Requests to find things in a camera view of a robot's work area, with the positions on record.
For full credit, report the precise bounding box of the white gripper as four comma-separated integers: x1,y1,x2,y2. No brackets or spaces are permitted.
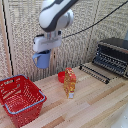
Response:
32,30,63,54

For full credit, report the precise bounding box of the blue plastic mug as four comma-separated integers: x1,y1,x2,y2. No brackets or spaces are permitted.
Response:
32,49,52,70

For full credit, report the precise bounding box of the black oven rack tray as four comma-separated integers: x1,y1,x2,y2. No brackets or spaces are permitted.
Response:
78,64,111,85

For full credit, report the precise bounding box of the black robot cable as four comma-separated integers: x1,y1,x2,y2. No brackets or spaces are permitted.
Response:
61,0,128,40

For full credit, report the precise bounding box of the red plastic shopping basket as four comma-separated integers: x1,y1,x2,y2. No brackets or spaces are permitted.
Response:
0,74,48,128

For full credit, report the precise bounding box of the black toaster oven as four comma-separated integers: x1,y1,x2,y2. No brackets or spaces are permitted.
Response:
92,37,128,80

